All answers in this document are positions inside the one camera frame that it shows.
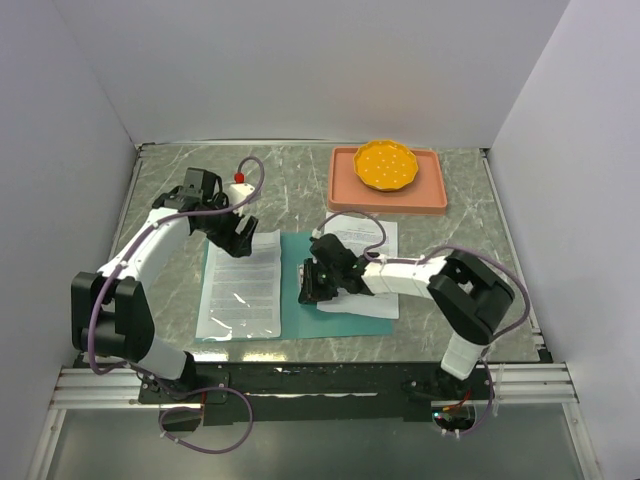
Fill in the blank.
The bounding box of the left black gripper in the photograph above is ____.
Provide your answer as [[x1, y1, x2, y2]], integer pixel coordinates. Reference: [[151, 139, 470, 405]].
[[197, 194, 258, 257]]

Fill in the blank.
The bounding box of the teal file folder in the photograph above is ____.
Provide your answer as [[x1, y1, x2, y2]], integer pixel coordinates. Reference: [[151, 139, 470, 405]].
[[203, 231, 395, 340]]

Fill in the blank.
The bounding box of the printed paper sheet top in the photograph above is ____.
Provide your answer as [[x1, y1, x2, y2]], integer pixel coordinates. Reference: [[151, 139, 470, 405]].
[[195, 230, 281, 342]]

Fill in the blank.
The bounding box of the printed paper sheet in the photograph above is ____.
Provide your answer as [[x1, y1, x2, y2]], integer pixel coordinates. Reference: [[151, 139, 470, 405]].
[[317, 215, 399, 320], [195, 230, 281, 342]]

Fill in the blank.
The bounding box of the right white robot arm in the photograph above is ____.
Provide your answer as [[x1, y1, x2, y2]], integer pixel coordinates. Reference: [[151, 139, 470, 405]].
[[298, 234, 515, 399]]

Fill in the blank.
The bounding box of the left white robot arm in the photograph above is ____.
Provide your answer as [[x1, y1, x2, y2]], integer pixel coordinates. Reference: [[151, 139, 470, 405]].
[[71, 168, 262, 402]]

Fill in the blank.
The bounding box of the silver folder clip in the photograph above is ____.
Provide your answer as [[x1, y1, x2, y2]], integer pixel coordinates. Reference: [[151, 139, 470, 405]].
[[298, 265, 306, 292]]

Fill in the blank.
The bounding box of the printed paper sheet bottom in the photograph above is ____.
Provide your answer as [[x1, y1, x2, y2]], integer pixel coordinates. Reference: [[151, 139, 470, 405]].
[[317, 215, 399, 320]]

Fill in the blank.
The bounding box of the orange dotted plate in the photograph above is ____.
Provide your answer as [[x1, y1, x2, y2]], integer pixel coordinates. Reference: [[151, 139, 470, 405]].
[[353, 140, 419, 192]]

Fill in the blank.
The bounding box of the pink rectangular tray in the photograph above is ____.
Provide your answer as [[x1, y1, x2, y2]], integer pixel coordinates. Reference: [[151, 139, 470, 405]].
[[327, 140, 448, 216]]

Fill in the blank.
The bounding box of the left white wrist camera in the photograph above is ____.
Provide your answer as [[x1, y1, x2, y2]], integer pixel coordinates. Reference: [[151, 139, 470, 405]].
[[225, 172, 256, 215]]

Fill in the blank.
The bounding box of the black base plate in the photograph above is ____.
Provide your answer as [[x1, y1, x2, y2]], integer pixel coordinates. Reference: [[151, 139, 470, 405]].
[[138, 362, 490, 426]]

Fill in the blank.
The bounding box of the aluminium frame rail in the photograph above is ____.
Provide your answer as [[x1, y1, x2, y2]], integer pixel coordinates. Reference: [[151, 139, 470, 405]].
[[50, 362, 578, 409]]

